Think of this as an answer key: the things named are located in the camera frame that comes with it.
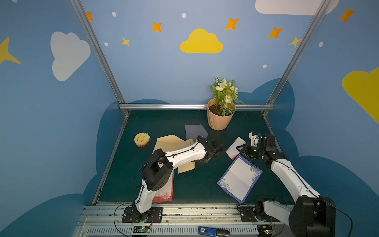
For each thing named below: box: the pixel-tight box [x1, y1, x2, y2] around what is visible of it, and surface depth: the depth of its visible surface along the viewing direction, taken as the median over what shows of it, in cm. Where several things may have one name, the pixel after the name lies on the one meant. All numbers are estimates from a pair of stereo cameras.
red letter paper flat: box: [152, 170, 175, 203], surface depth 82 cm
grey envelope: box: [185, 123, 209, 143], surface depth 110 cm
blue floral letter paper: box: [216, 154, 264, 204], surface depth 88 cm
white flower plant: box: [210, 75, 245, 117], surface depth 98 cm
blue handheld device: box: [197, 226, 231, 237], surface depth 69 cm
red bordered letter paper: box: [225, 136, 247, 160], surface depth 89 cm
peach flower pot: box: [206, 98, 237, 131], surface depth 103 cm
